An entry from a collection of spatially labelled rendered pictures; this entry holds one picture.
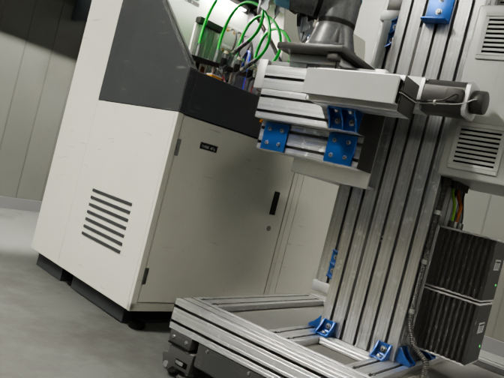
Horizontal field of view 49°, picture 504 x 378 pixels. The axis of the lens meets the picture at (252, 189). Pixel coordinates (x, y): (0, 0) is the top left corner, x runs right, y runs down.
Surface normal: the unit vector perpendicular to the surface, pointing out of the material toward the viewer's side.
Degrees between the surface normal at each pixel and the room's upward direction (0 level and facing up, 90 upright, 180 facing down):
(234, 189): 90
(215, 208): 90
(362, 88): 90
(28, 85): 90
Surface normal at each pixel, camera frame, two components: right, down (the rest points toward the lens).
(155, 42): -0.69, -0.16
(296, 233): 0.68, 0.18
